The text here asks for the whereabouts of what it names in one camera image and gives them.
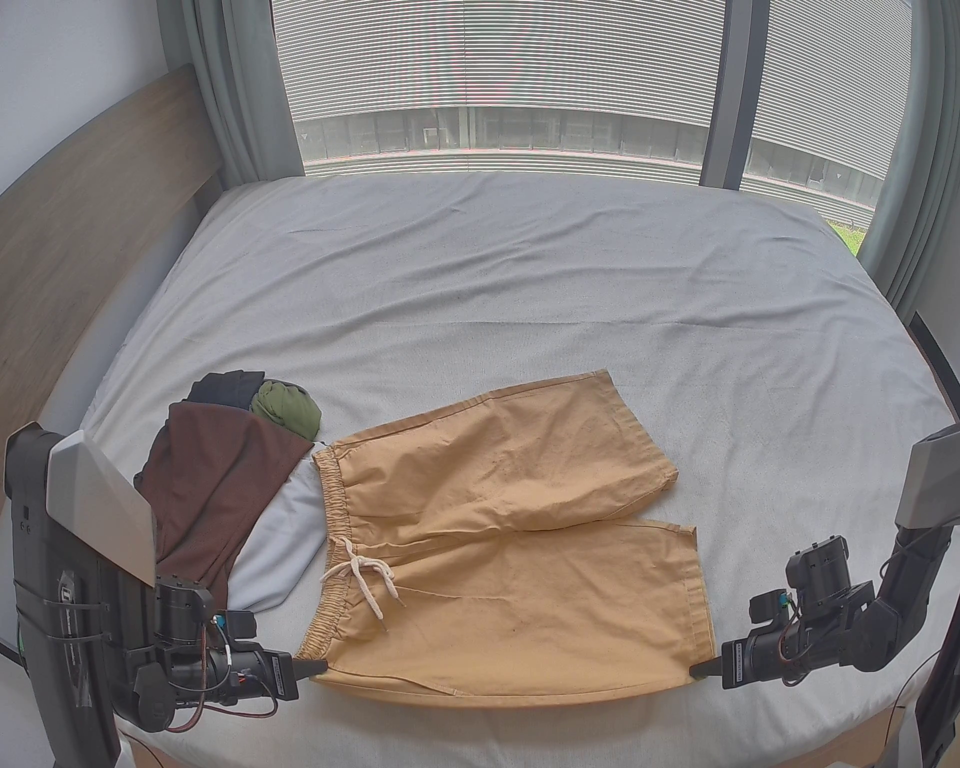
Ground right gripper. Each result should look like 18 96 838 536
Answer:
720 630 790 692

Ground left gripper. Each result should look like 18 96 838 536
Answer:
210 649 300 705

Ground tan shorts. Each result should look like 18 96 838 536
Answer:
296 367 717 710

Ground bed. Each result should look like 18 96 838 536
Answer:
0 63 960 768

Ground pale grey garment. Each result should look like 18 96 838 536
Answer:
228 456 329 612

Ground brown garment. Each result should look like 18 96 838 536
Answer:
135 401 314 610

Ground green garment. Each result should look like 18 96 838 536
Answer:
251 380 324 440

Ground black garment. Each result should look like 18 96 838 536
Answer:
187 369 267 414

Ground grey-green curtain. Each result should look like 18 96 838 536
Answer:
157 0 305 190
855 0 960 324

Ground window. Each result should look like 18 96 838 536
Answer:
270 0 918 249

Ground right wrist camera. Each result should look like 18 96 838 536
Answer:
748 591 793 625

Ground black cable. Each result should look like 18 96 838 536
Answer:
887 648 948 759

